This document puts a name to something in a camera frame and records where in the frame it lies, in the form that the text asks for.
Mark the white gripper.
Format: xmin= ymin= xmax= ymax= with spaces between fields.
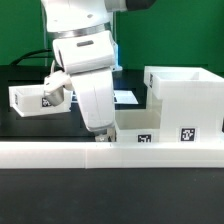
xmin=71 ymin=68 xmax=116 ymax=142

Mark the white front drawer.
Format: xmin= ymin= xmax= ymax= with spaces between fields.
xmin=115 ymin=109 xmax=160 ymax=143

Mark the white drawer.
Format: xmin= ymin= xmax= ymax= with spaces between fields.
xmin=8 ymin=85 xmax=72 ymax=117
xmin=115 ymin=109 xmax=160 ymax=143

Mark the white drawer cabinet box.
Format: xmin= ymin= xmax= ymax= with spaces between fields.
xmin=144 ymin=66 xmax=224 ymax=143

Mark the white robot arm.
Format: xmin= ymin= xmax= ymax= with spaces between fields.
xmin=41 ymin=0 xmax=156 ymax=141

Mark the white marker sheet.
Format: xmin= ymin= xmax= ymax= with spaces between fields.
xmin=71 ymin=90 xmax=139 ymax=105

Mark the white L-shaped fence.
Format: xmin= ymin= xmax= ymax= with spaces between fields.
xmin=0 ymin=142 xmax=224 ymax=169

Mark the black cable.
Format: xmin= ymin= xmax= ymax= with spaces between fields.
xmin=9 ymin=49 xmax=54 ymax=66

